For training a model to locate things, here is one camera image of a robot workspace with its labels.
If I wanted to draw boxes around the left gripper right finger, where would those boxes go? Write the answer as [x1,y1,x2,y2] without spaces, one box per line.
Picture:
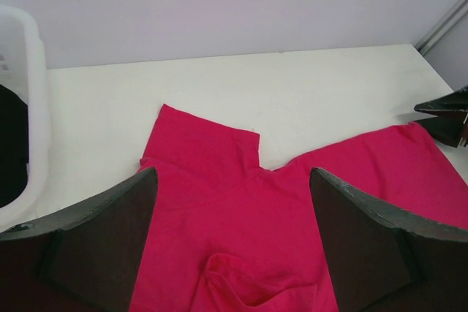
[309,168,467,311]

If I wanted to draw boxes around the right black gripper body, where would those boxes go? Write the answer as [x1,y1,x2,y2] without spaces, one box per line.
[416,113,467,148]

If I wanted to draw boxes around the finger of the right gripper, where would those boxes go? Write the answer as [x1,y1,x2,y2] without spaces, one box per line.
[414,86,467,113]

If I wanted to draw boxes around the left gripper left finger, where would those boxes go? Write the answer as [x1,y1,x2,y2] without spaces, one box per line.
[1,168,158,311]

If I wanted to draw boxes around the pink t shirt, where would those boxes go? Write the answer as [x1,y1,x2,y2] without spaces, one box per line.
[130,105,467,311]

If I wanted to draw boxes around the black t shirt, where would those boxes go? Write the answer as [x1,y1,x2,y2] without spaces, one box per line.
[0,85,29,207]

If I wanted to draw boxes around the white plastic laundry basket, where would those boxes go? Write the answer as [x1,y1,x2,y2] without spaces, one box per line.
[1,5,51,231]

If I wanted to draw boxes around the right aluminium frame post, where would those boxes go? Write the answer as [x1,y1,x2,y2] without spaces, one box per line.
[415,0,468,56]

